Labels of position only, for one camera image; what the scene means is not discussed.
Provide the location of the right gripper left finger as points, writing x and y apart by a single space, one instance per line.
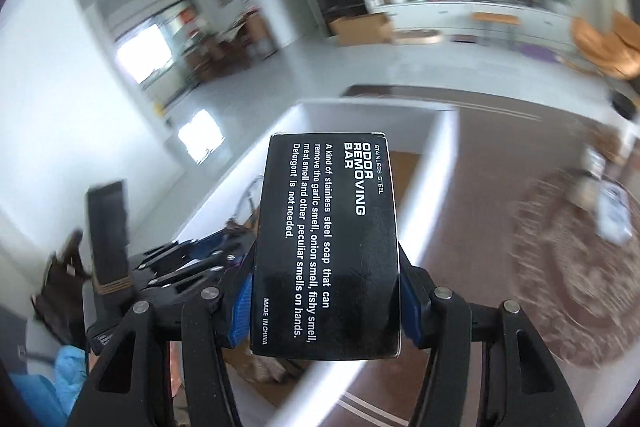
130 383

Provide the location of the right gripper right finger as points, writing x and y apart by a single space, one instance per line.
521 383

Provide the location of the black odor bar box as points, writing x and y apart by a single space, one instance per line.
326 262

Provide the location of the white storage box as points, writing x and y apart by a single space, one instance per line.
422 138

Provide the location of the clear plastic container box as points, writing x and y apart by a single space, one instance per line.
613 218

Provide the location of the cardboard box on floor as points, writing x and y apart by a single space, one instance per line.
360 30

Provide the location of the purple floor mat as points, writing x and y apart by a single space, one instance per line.
538 53

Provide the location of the orange lounge chair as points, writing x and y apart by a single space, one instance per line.
615 53

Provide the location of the white tv cabinet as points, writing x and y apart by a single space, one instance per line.
452 18

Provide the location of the small wooden side table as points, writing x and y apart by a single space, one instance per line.
489 19

